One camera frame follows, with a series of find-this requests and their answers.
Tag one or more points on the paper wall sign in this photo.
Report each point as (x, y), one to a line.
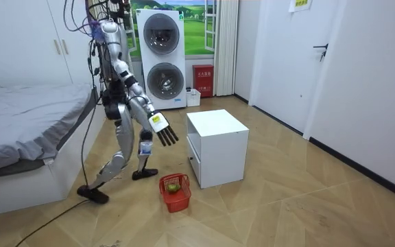
(299, 4)

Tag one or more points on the white curtain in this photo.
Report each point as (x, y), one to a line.
(226, 48)

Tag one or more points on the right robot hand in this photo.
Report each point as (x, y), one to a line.
(159, 123)

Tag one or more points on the robot body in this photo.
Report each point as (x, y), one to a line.
(111, 61)

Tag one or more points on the white wardrobe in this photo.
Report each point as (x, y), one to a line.
(22, 37)

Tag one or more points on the white washing machine tower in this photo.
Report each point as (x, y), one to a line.
(161, 58)

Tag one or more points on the small white bin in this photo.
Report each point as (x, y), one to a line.
(193, 98)

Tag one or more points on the red plastic basket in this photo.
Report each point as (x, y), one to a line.
(178, 202)

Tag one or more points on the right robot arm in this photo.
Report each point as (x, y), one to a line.
(136, 92)

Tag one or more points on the landscape wall poster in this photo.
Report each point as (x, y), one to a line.
(194, 31)

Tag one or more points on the white door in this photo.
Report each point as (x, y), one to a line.
(286, 61)

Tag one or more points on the green fruit soft toy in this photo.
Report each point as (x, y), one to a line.
(174, 187)

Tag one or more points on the grey bed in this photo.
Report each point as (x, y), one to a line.
(22, 116)

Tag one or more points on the red box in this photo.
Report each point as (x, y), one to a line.
(203, 80)

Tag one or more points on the white bedside cabinet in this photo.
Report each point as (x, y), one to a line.
(223, 151)

